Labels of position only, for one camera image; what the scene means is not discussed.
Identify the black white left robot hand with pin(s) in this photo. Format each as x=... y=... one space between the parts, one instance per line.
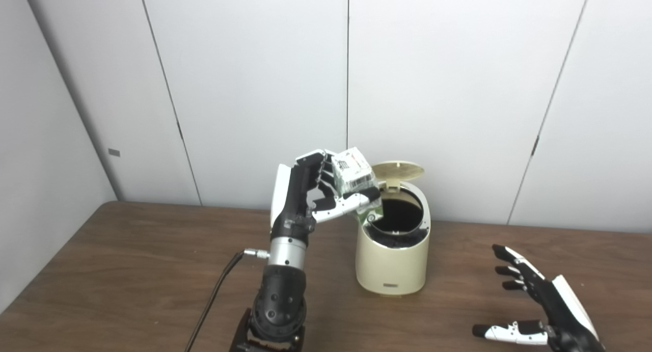
x=295 y=199

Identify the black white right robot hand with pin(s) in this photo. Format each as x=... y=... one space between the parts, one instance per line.
x=560 y=311

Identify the white green milk carton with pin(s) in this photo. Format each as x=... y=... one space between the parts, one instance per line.
x=354 y=171

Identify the round cream bin lid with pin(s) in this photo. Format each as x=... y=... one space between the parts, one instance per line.
x=400 y=169

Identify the cream-colored trash bin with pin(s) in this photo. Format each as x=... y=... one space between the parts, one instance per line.
x=392 y=265

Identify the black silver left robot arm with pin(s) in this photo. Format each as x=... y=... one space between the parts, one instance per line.
x=280 y=301

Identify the black wall panel clip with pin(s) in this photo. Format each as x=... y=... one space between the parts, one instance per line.
x=180 y=131
x=534 y=146

